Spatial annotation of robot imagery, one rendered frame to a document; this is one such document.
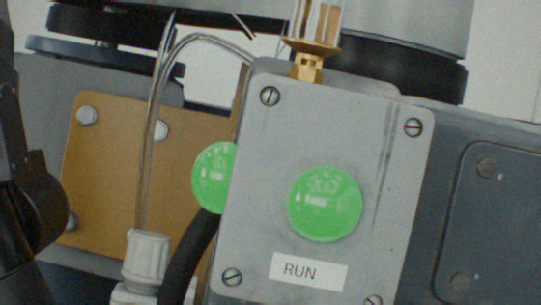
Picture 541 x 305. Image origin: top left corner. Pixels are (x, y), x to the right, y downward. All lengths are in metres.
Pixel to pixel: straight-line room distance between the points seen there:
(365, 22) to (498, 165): 0.15
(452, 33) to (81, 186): 0.37
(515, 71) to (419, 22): 5.23
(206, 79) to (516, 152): 5.17
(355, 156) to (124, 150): 0.45
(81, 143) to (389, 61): 0.34
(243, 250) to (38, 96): 0.47
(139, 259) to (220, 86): 4.96
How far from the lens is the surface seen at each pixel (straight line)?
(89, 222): 0.89
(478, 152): 0.51
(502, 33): 5.84
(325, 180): 0.44
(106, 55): 0.92
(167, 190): 0.88
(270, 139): 0.45
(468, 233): 0.52
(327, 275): 0.46
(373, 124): 0.46
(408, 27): 0.62
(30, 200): 0.71
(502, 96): 5.83
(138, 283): 0.72
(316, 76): 0.53
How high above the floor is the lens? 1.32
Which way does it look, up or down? 3 degrees down
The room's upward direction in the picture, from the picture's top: 12 degrees clockwise
